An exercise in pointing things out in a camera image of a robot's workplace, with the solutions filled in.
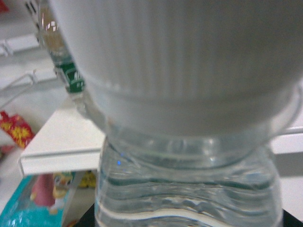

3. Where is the clear water bottle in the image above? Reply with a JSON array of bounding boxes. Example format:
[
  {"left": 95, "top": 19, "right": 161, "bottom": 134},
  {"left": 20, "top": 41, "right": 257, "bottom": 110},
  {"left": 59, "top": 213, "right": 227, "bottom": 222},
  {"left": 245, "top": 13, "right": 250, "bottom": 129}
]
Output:
[{"left": 49, "top": 0, "right": 303, "bottom": 227}]

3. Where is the green label water bottle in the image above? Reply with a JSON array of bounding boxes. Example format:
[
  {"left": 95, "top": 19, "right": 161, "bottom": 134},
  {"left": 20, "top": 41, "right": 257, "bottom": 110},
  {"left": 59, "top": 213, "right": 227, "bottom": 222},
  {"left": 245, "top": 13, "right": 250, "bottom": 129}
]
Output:
[{"left": 38, "top": 0, "right": 91, "bottom": 119}]

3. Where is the red sauce pouch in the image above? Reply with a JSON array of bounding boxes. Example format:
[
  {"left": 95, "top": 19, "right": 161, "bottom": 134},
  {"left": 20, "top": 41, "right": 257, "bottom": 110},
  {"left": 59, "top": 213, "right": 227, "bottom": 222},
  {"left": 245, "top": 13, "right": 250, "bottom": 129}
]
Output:
[{"left": 0, "top": 111, "right": 35, "bottom": 148}]

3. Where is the teal noodle bag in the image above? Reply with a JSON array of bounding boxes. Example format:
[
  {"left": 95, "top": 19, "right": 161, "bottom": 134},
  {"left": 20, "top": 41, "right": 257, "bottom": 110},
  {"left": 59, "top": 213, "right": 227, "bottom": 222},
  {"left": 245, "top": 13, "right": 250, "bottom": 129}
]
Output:
[{"left": 0, "top": 172, "right": 75, "bottom": 227}]

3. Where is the white wire display hook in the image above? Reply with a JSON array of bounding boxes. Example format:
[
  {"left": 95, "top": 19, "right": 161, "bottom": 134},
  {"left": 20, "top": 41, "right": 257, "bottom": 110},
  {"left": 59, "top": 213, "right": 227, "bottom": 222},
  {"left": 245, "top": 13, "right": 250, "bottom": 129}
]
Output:
[{"left": 0, "top": 70, "right": 38, "bottom": 109}]

